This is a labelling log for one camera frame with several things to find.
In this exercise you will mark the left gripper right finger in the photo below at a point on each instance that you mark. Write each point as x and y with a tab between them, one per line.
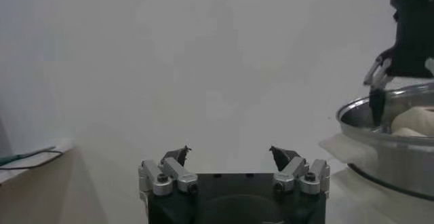
293	169

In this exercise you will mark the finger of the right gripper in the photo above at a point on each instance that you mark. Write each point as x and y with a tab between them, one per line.
377	105

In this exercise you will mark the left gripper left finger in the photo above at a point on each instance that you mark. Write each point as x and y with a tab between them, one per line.
174	172

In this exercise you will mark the white electric cooker base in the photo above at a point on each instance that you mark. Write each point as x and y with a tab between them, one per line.
366	198

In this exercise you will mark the white steamed baozi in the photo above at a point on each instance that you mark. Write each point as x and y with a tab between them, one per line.
417	120
407	132

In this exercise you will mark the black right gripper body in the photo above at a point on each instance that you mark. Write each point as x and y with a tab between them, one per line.
413	32

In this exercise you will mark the steel steamer pot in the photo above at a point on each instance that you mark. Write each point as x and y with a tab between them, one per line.
383	161

